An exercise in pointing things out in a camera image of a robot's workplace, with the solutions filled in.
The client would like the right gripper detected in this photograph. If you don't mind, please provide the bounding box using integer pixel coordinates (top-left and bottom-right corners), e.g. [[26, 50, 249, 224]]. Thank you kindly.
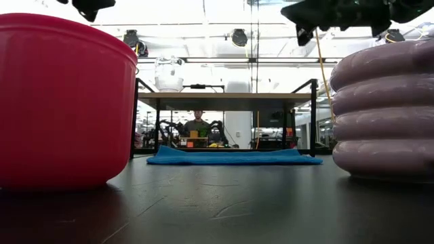
[[280, 0, 434, 47]]

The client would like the pink ribbed ceramic mug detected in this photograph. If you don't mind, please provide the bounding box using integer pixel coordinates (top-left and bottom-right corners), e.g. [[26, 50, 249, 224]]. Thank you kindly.
[[330, 39, 434, 184]]

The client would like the red plastic mug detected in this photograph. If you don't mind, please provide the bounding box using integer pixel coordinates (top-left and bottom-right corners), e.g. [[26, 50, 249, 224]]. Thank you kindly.
[[0, 12, 139, 191]]

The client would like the clear glass cup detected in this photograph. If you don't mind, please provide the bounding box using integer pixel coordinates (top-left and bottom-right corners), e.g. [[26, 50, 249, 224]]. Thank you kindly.
[[154, 56, 186, 94]]

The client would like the person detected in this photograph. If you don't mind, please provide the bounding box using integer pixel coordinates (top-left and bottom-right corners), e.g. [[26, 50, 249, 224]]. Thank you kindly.
[[184, 110, 212, 138]]

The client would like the blue towel cloth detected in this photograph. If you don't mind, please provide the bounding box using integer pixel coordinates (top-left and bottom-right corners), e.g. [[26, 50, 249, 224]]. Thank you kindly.
[[146, 145, 324, 167]]

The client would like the yellow hanging cable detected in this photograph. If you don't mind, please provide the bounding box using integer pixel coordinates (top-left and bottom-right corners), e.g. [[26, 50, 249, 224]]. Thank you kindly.
[[313, 28, 336, 123]]

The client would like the wooden shelf with black frame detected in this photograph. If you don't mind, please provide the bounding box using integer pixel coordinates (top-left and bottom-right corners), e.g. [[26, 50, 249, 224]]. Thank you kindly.
[[130, 78, 319, 159]]

